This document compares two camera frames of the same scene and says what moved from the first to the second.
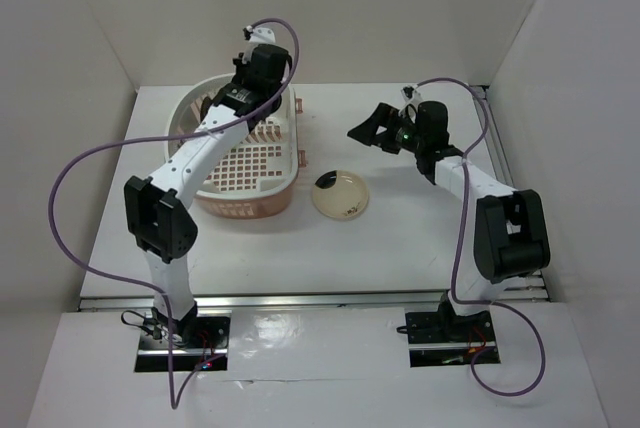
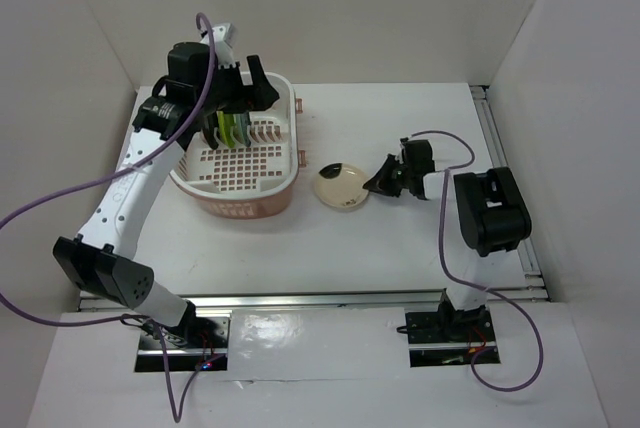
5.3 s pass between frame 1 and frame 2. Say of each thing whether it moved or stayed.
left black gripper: moved
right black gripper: moved
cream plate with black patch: moved
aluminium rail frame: stayed
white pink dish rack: stayed
